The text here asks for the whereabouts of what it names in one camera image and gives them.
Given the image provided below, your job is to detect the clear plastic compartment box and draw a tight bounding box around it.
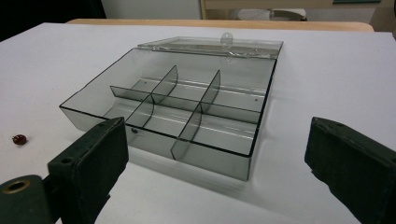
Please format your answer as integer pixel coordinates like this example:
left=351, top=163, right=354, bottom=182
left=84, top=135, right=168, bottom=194
left=59, top=31, right=284, bottom=182

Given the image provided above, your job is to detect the wooden table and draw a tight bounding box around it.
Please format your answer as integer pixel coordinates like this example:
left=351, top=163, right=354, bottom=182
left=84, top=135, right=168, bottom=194
left=65, top=18, right=375, bottom=33

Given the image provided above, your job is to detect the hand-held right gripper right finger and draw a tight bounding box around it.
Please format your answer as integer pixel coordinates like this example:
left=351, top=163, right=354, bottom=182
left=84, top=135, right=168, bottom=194
left=304, top=117, right=396, bottom=224

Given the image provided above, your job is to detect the small red bead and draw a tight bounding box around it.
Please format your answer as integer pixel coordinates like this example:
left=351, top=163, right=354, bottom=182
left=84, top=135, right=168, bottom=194
left=12, top=133, right=28, bottom=146

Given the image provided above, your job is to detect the white paper towel roll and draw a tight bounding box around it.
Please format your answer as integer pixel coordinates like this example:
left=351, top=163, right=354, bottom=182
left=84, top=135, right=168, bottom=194
left=237, top=8, right=275, bottom=21

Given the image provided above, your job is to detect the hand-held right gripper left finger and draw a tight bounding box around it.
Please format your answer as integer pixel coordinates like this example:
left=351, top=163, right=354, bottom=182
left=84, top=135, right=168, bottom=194
left=47, top=117, right=130, bottom=224

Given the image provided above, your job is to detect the white table cover sheet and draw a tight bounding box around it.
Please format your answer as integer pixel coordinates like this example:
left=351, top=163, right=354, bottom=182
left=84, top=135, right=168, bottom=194
left=0, top=21, right=396, bottom=224

